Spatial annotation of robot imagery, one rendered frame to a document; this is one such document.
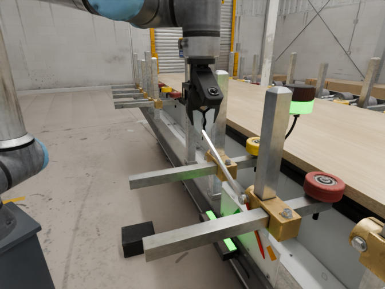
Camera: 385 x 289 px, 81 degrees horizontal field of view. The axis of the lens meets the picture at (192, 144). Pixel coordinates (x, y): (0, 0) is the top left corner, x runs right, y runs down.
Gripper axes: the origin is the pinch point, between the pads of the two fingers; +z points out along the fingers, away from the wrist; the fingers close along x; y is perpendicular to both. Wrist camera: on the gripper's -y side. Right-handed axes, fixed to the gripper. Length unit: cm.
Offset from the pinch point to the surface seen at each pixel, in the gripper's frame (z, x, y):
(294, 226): 10.6, -8.9, -27.1
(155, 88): 2, -8, 105
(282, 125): -8.2, -8.5, -19.8
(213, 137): 3.1, -6.3, 6.0
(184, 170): 10.5, 4.6, 1.9
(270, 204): 8.8, -7.0, -21.7
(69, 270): 96, 58, 58
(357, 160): 5.8, -38.5, -16.9
